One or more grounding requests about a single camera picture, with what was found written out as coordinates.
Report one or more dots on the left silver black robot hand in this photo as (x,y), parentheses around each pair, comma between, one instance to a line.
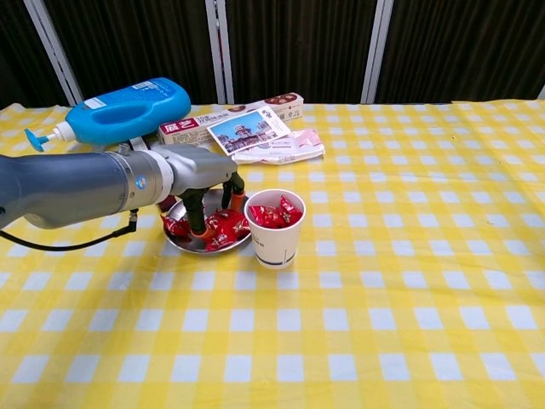
(200,170)

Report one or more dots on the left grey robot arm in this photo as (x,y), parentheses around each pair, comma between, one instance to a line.
(64,187)

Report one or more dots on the long beige baking paper box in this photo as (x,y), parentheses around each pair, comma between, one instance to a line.
(183,130)

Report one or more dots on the building photo postcard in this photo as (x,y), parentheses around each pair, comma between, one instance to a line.
(242,134)

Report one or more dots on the round steel plate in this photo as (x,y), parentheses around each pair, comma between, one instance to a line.
(187,243)

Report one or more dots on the blue pump bottle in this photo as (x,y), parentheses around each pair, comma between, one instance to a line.
(170,102)

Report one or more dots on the pink white plastic packet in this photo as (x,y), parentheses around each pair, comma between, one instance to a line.
(298,149)

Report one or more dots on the white paper cup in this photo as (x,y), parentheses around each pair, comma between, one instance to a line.
(274,247)

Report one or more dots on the black ribbed partition panel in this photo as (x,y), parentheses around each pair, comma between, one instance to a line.
(136,42)
(21,51)
(298,42)
(468,42)

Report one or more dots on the yellow white checked tablecloth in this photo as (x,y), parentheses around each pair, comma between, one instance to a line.
(383,298)

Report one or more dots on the white partition frame post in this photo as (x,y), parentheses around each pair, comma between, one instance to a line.
(54,51)
(542,96)
(225,51)
(377,51)

